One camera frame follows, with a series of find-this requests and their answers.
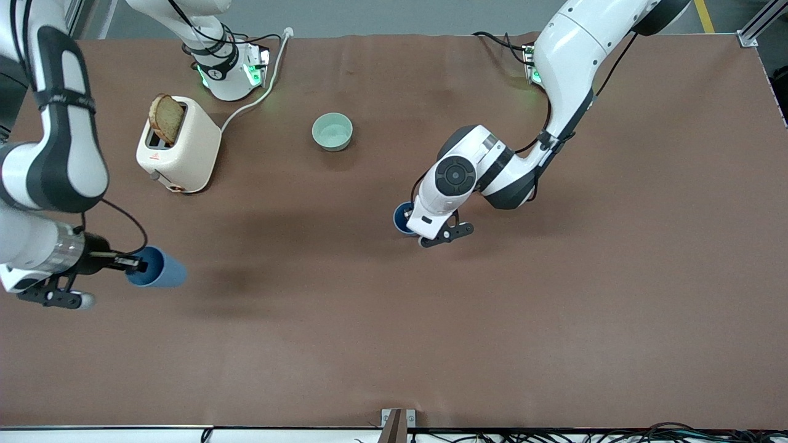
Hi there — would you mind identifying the blue plastic cup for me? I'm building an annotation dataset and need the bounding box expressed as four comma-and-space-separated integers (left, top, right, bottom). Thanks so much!
126, 246, 187, 289
393, 202, 425, 236

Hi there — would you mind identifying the mint green bowl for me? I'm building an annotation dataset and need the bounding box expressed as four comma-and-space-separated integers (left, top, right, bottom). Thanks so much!
311, 112, 354, 152

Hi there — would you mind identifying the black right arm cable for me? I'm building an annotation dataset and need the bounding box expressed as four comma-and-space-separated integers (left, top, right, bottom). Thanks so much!
80, 198, 149, 259

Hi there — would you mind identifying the metal table edge bracket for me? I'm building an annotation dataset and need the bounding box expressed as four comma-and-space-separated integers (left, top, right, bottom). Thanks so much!
380, 409, 417, 443

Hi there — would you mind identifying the green lit base board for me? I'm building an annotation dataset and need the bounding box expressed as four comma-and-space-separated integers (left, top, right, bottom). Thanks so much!
523, 43, 542, 85
243, 46, 271, 88

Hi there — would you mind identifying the cream white toaster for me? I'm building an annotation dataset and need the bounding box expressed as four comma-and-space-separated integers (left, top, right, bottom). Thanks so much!
135, 95, 222, 194

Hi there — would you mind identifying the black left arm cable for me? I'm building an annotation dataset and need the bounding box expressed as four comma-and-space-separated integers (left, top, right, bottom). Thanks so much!
516, 31, 641, 154

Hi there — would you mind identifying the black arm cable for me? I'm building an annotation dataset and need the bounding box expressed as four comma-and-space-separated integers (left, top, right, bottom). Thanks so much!
80, 198, 149, 259
516, 31, 641, 154

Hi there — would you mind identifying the black base cable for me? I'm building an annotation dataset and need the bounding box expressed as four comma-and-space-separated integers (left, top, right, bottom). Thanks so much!
472, 31, 536, 66

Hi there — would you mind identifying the brown bread slice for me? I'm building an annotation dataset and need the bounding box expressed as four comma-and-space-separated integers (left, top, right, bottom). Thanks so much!
148, 94, 185, 146

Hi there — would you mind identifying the white toaster power cable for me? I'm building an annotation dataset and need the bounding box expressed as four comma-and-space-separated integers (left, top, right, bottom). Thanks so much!
220, 26, 294, 133

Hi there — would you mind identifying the aluminium frame profile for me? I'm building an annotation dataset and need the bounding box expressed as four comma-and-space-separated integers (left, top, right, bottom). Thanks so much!
65, 0, 118, 41
738, 0, 788, 49

